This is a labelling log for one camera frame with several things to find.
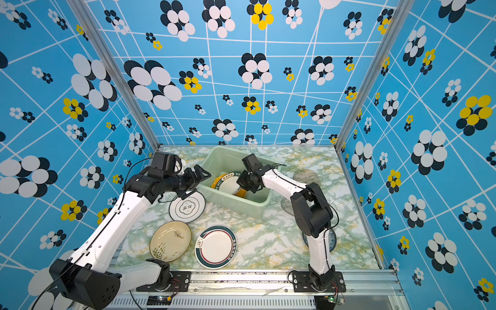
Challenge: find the mint green plastic bin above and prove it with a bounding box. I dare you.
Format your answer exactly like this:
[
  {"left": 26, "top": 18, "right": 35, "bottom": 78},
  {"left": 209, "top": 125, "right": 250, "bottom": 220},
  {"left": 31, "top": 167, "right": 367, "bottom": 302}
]
[{"left": 197, "top": 146, "right": 273, "bottom": 219}]

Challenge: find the aluminium corner post right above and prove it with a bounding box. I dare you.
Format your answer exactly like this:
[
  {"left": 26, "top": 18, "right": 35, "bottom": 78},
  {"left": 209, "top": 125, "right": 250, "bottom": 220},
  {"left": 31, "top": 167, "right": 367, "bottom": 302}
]
[{"left": 335, "top": 0, "right": 415, "bottom": 152}]

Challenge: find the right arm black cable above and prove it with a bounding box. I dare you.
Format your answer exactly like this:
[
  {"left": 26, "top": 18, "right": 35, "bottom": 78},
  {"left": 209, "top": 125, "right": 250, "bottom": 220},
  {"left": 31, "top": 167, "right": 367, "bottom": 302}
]
[{"left": 270, "top": 163, "right": 340, "bottom": 229}]

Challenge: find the aluminium corner post left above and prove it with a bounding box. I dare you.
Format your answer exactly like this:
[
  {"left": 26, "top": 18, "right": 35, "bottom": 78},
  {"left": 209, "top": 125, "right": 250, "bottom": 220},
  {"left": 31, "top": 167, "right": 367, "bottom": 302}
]
[{"left": 67, "top": 1, "right": 160, "bottom": 151}]

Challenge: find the clear colourless glass plate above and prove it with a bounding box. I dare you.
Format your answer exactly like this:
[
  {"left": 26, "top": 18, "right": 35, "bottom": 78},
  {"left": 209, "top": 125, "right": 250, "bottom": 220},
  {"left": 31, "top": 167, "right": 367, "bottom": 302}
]
[{"left": 328, "top": 198, "right": 347, "bottom": 222}]

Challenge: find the large white green-rimmed plate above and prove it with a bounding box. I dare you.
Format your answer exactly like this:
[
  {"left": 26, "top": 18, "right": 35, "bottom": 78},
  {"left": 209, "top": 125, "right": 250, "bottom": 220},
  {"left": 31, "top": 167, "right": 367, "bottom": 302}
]
[{"left": 195, "top": 226, "right": 237, "bottom": 269}]

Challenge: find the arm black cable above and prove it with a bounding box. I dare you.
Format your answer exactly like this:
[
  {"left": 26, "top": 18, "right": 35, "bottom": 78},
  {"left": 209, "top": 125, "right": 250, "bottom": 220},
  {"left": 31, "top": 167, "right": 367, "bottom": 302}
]
[
  {"left": 121, "top": 156, "right": 179, "bottom": 204},
  {"left": 270, "top": 163, "right": 340, "bottom": 229}
]

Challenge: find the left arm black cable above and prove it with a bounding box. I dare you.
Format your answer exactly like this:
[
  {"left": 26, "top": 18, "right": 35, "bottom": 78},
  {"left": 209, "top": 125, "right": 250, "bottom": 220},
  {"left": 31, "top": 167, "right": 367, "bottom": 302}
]
[{"left": 121, "top": 156, "right": 179, "bottom": 204}]

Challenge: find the white black-rimmed flower plate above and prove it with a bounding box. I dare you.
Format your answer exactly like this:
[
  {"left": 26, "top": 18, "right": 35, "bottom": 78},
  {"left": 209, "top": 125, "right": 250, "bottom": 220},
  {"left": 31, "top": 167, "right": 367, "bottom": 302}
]
[{"left": 169, "top": 191, "right": 206, "bottom": 223}]

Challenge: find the aluminium corner post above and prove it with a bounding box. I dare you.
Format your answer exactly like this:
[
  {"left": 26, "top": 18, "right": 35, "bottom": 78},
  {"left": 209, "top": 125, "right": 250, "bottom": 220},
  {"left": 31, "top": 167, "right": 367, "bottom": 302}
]
[
  {"left": 335, "top": 0, "right": 415, "bottom": 152},
  {"left": 67, "top": 1, "right": 160, "bottom": 151}
]

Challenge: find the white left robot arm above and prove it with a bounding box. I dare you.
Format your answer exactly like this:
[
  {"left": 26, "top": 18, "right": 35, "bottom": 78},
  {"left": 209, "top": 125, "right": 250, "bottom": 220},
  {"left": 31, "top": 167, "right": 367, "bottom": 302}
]
[{"left": 49, "top": 165, "right": 211, "bottom": 309}]

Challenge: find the brownish clear glass plate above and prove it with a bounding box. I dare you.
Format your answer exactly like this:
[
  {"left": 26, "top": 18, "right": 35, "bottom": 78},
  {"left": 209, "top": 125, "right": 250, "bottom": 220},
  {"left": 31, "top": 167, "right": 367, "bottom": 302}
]
[{"left": 293, "top": 169, "right": 322, "bottom": 186}]

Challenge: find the blue patterned plate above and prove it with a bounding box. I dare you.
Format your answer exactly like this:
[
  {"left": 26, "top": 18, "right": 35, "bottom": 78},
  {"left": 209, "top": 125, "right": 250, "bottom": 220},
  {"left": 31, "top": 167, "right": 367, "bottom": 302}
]
[{"left": 302, "top": 229, "right": 337, "bottom": 252}]

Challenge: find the beige bamboo print plate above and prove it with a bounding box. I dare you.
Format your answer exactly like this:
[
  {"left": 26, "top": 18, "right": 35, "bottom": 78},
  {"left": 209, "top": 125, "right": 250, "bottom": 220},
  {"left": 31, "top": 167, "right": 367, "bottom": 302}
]
[{"left": 149, "top": 221, "right": 192, "bottom": 262}]

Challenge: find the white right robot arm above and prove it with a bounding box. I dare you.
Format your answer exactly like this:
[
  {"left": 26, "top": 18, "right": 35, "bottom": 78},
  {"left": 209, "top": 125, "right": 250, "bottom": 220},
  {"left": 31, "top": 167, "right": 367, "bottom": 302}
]
[{"left": 237, "top": 167, "right": 335, "bottom": 291}]

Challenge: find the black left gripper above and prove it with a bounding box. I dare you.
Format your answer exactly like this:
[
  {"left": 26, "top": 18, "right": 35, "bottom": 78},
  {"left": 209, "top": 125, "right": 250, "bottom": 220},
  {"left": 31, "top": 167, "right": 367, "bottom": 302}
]
[{"left": 165, "top": 163, "right": 213, "bottom": 198}]

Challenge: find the grey clear glass plate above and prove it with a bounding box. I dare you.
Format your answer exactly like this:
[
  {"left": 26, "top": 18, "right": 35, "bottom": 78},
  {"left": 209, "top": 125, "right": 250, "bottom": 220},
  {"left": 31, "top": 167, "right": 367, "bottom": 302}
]
[{"left": 280, "top": 197, "right": 294, "bottom": 216}]

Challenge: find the small white green-rimmed plate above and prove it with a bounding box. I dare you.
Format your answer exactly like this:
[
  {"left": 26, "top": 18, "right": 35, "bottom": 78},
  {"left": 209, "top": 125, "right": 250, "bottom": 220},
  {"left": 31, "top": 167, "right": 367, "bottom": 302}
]
[{"left": 214, "top": 173, "right": 245, "bottom": 195}]

